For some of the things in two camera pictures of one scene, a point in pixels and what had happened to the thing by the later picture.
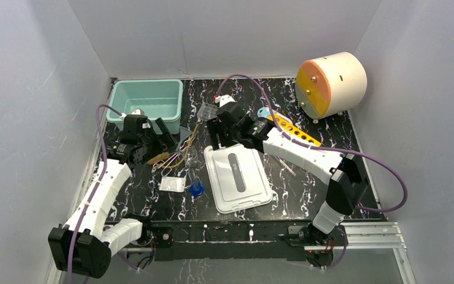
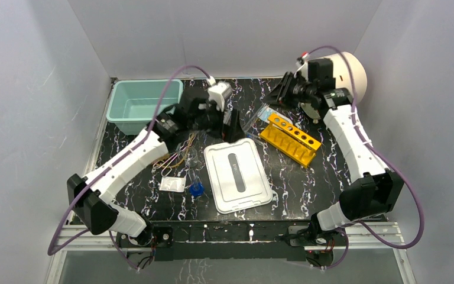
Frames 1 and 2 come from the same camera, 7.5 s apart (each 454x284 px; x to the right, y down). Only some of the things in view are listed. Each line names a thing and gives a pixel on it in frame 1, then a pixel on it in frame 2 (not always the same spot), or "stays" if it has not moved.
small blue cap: x=196 y=189 stays
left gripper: x=156 y=136 -> x=222 y=122
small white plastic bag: x=172 y=184 stays
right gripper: x=212 y=125 -> x=273 y=99
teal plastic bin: x=162 y=99 stays
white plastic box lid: x=237 y=177 stays
